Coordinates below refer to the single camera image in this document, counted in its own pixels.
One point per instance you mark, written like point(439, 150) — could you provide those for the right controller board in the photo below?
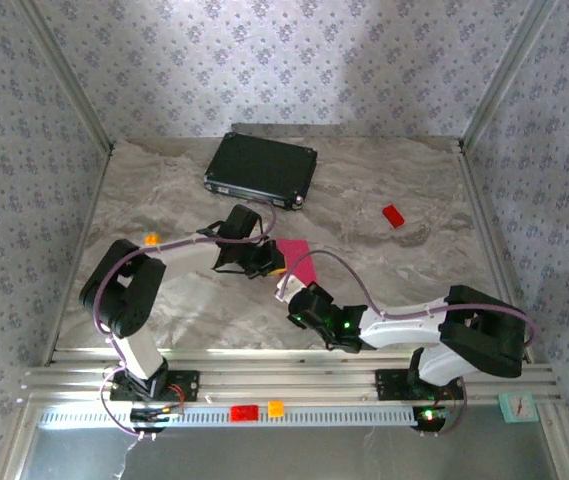
point(431, 417)

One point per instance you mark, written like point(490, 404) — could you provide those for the small teal clock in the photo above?
point(518, 407)

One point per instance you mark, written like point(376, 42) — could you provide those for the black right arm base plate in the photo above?
point(389, 385)

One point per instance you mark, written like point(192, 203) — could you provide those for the pink paper sheet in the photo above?
point(299, 260)

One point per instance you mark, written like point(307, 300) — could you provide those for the orange toy cube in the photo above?
point(152, 239)

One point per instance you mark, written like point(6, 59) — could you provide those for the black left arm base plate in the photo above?
point(189, 385)

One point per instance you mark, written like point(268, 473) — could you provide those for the shiny red rectangular block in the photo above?
point(244, 413)

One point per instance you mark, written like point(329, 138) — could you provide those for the shiny metal sheet panel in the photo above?
point(289, 455)

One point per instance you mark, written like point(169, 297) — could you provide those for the aluminium corner post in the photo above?
point(66, 75)
point(505, 75)

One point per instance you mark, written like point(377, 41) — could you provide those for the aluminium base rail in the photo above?
point(289, 375)

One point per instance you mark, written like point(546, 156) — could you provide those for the red toy brick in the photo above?
point(394, 216)

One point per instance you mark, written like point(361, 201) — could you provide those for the black hard case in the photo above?
point(261, 167)

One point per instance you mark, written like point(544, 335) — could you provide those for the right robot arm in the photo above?
point(404, 325)

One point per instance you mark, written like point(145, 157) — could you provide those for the aluminium side rail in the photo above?
point(485, 225)
point(85, 225)

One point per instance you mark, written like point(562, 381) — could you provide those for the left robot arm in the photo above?
point(139, 355)

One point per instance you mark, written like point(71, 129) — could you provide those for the small orange block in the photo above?
point(276, 409)

